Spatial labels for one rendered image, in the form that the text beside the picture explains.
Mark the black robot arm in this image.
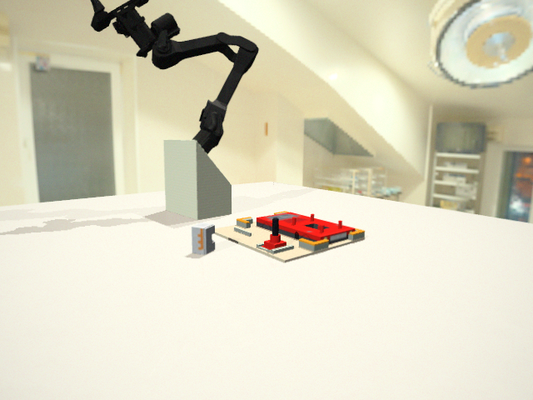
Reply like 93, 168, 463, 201
131, 13, 258, 154

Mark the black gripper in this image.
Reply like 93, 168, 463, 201
90, 0, 149, 36

